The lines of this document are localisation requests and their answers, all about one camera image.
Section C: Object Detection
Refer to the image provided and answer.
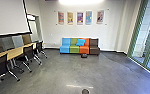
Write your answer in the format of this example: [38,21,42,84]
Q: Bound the green sofa seat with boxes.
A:
[69,37,81,54]

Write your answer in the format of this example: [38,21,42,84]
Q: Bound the cyan square cushion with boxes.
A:
[75,38,86,47]

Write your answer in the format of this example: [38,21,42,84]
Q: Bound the orange sofa seat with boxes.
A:
[78,37,91,55]

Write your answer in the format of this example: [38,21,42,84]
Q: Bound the blue sofa seat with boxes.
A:
[59,37,72,54]

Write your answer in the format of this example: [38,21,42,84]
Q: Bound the brown sofa seat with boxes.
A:
[89,38,101,56]

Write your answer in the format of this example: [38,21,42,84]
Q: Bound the bright ceiling light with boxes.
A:
[58,0,105,5]

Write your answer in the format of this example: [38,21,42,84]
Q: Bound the long wooden table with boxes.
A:
[0,41,39,62]

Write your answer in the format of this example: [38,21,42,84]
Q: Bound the white projection screen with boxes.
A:
[0,0,32,37]

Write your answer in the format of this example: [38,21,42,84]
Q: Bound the wall poster with yellow picture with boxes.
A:
[66,11,74,26]

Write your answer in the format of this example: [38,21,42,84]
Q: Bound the wall poster with purple picture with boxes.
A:
[76,11,84,26]

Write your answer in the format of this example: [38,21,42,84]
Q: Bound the wall poster with blue picture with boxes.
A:
[85,10,93,25]

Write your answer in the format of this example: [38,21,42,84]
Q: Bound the wall poster with red picture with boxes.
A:
[57,11,65,25]

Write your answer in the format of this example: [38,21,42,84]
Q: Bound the grey door frame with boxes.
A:
[26,13,45,44]

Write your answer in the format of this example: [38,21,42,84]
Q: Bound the wall poster with pink picture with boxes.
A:
[96,9,105,24]

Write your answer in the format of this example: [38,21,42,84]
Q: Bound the green framed glass wall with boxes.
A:
[126,0,150,78]

